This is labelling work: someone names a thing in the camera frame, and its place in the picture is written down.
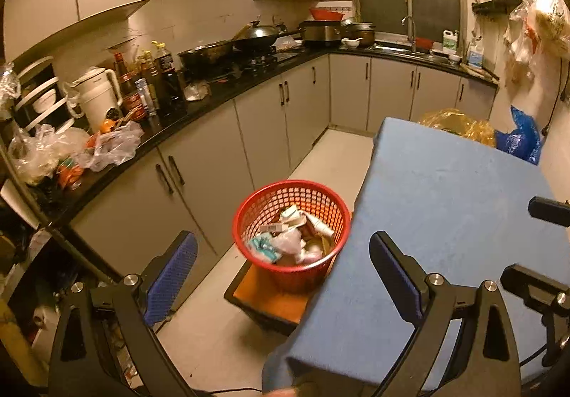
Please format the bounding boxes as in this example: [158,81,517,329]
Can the white plastic bottle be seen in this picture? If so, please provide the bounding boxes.
[304,212,334,239]

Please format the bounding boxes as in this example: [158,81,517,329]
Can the lidded steel wok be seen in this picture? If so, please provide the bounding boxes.
[232,21,289,52]

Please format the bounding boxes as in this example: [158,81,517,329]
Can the white dish rack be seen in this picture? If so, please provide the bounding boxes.
[15,56,74,136]

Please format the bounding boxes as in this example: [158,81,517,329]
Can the yellow plastic bag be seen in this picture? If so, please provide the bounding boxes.
[419,109,497,148]

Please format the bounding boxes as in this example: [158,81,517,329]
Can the pink white plastic bag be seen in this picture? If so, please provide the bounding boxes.
[271,227,304,256]

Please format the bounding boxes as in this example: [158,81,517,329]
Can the steel cooking pot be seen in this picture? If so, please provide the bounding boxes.
[344,23,376,48]

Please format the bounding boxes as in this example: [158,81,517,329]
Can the red plastic basket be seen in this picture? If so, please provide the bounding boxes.
[232,180,352,293]

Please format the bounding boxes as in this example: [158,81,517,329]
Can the blue plastic bag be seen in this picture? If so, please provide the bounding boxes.
[494,106,542,166]

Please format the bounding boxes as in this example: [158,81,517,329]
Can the blue label bottle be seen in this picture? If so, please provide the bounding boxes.
[468,39,484,68]

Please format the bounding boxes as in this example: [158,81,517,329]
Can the red label sauce bottle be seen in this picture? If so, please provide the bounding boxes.
[114,52,147,121]

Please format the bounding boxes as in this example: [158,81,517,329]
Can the orange cardboard box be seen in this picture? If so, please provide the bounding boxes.
[260,204,306,233]

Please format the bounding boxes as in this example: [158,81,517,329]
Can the chrome sink faucet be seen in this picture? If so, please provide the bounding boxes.
[401,14,416,54]

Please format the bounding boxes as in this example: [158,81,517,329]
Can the rectangular steel cooker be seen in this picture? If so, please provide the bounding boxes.
[299,20,342,43]

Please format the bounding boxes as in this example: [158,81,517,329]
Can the white small bowl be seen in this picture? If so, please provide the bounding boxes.
[341,37,362,50]

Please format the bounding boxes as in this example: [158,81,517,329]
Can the dark soy sauce bottle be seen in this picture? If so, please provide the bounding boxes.
[152,40,186,110]

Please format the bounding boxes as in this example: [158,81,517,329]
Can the white electric kettle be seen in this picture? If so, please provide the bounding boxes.
[64,66,123,132]

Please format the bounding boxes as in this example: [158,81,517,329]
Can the teal small packet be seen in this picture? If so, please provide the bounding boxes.
[245,232,282,264]

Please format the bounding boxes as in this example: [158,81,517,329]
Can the orange wooden stool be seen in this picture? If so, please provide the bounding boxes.
[224,261,315,336]

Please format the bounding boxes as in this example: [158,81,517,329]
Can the hanging plastic bags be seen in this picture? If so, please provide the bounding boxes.
[503,0,569,90]

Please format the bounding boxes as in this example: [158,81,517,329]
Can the red bowl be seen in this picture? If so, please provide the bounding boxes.
[309,7,344,22]

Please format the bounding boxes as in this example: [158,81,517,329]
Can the white green detergent jug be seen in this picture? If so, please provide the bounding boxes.
[442,30,459,55]

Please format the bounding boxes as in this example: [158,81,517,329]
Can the white plastic bags on counter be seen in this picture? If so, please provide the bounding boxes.
[8,121,143,190]

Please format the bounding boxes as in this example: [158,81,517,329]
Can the black wok with handle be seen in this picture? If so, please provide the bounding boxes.
[178,24,250,70]

